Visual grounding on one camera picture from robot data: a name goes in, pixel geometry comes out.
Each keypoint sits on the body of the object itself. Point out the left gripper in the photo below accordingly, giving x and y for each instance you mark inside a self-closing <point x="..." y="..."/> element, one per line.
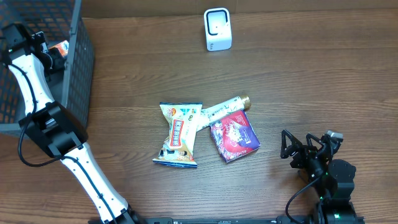
<point x="59" y="64"/>

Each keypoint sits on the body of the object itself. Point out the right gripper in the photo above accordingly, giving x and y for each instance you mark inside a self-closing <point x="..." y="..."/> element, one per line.
<point x="305" y="152"/>

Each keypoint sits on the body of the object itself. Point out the red purple liners pack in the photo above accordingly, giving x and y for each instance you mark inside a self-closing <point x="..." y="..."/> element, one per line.
<point x="234" y="136"/>

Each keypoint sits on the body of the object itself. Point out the white conditioner tube gold cap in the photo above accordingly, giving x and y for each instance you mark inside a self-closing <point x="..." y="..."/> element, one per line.
<point x="216" y="112"/>

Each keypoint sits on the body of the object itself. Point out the cream snack bag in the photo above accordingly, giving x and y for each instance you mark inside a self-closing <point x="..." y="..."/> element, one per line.
<point x="177" y="149"/>

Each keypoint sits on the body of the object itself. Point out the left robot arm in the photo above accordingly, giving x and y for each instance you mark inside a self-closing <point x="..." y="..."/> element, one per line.
<point x="52" y="127"/>

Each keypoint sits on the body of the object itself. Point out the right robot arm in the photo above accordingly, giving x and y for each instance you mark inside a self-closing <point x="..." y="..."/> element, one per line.
<point x="332" y="179"/>

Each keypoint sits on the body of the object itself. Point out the white barcode scanner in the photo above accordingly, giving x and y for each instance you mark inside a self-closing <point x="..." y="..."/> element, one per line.
<point x="218" y="31"/>

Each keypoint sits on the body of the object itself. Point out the orange snack packet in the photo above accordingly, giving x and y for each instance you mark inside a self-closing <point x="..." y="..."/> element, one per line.
<point x="63" y="48"/>

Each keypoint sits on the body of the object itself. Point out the grey plastic shopping basket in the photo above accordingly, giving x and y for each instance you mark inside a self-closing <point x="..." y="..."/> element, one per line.
<point x="59" y="20"/>

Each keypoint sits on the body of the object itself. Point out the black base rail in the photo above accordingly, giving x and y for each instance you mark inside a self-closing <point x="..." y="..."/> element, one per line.
<point x="224" y="221"/>

